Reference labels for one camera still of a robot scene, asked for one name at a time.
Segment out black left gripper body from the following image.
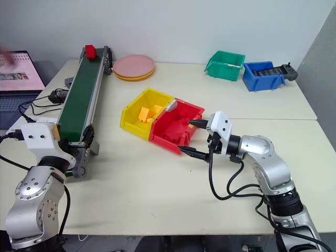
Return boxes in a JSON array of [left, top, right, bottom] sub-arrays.
[[58, 138, 80, 161]]

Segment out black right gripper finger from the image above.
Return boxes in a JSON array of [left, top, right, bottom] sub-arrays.
[[188, 119, 211, 130], [178, 145, 211, 162]]

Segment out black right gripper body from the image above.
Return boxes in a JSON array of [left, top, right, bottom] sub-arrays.
[[205, 131, 224, 162]]

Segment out green conveyor belt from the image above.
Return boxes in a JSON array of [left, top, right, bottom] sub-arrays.
[[56, 45, 116, 180]]

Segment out person's hand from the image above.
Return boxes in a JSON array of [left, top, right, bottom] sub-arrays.
[[0, 46, 15, 67]]

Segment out red toy block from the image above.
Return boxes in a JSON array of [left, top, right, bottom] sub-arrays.
[[161, 125, 185, 144], [84, 44, 98, 61], [175, 115, 190, 127]]

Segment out grey wedge piece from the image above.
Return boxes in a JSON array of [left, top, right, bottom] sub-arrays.
[[165, 100, 179, 113]]

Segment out red plastic bin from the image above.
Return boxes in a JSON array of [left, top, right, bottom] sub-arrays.
[[148, 97, 206, 156]]

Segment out black power adapter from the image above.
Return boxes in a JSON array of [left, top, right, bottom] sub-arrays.
[[48, 89, 69, 104]]

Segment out green plastic bin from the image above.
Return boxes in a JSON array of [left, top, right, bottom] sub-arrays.
[[204, 50, 246, 81]]

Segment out yellow plastic bin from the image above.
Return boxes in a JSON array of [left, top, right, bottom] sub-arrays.
[[120, 87, 176, 140]]

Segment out blue plastic bin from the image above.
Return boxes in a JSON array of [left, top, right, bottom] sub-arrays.
[[241, 61, 287, 93]]

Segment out yellow plate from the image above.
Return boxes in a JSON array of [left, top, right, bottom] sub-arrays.
[[114, 68, 156, 82]]

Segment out pink plate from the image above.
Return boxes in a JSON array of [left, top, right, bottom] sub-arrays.
[[113, 54, 156, 79]]

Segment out laptop computer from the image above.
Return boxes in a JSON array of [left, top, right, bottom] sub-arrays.
[[0, 50, 48, 130]]

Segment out dark grey gripper device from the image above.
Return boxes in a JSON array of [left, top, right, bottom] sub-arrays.
[[252, 62, 299, 81]]

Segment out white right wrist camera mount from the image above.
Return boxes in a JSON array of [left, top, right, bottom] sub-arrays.
[[206, 110, 233, 156]]

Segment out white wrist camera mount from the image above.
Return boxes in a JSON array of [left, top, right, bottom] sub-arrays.
[[20, 122, 75, 165], [206, 110, 233, 156]]

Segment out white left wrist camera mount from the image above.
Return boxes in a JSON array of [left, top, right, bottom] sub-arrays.
[[20, 122, 75, 165]]

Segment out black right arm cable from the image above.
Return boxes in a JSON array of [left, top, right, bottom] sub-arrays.
[[208, 146, 271, 202]]

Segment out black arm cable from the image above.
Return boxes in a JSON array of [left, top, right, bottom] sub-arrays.
[[0, 154, 72, 241], [208, 146, 271, 202]]

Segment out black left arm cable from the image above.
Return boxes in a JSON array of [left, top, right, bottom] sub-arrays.
[[0, 154, 72, 241]]

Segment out black power cable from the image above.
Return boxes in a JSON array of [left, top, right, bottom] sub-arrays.
[[17, 95, 63, 123]]

